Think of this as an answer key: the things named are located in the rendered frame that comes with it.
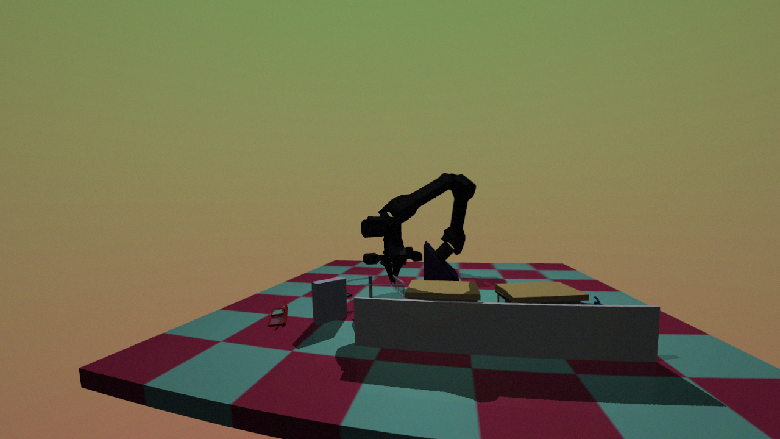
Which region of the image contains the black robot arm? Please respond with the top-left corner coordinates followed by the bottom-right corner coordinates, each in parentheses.
top-left (361, 173), bottom-right (477, 264)

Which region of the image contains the dark grey rectangular panel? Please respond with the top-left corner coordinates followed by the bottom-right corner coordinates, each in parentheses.
top-left (354, 297), bottom-right (661, 362)

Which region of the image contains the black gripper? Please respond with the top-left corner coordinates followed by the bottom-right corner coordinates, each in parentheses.
top-left (363, 236), bottom-right (422, 283)

